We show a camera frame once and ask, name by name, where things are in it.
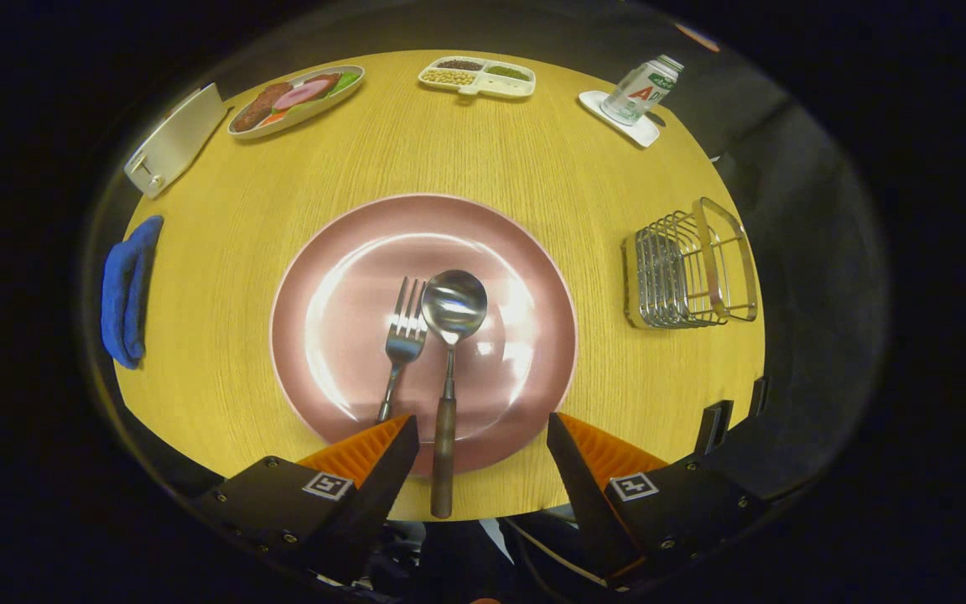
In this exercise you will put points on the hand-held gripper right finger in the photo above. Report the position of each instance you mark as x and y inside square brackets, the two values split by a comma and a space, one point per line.
[579, 486]

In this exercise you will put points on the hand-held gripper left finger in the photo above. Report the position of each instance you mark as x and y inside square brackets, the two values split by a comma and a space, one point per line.
[386, 486]

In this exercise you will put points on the pink plate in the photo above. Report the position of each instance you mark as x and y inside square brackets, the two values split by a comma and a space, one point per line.
[340, 335]

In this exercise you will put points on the blue cloth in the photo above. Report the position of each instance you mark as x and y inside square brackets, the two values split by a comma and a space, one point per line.
[124, 294]

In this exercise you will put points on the white square coaster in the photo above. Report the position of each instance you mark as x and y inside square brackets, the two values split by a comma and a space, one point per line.
[638, 132]

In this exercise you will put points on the grey food plate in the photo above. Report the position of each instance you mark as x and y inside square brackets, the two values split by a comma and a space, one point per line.
[319, 109]

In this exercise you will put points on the orange carrot slice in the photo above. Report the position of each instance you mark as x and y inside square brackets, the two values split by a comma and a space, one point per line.
[272, 119]

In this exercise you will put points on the white plastic drink bottle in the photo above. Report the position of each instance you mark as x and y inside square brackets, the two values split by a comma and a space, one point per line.
[638, 92]

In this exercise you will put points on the large brown meat slice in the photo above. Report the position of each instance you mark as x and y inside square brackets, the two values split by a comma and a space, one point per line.
[258, 107]

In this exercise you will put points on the pink ham slice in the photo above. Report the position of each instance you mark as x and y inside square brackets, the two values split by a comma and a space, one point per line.
[300, 95]

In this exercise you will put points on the white toaster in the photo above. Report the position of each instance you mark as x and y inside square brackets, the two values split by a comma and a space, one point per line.
[177, 143]

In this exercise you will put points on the white divided tray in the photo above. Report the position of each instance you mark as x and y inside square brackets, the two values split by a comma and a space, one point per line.
[504, 86]

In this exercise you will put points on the green lettuce leaf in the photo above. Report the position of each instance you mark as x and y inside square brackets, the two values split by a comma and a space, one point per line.
[345, 81]

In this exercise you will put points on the small brown meat slice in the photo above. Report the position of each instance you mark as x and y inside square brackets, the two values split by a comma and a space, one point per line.
[324, 81]

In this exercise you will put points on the pile of yellow soybeans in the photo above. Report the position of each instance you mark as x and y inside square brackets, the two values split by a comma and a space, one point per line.
[448, 77]

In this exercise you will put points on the pile of green beans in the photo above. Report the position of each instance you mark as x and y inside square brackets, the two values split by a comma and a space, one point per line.
[508, 73]

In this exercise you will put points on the pile of dark red beans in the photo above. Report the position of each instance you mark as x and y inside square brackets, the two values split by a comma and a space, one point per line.
[459, 65]

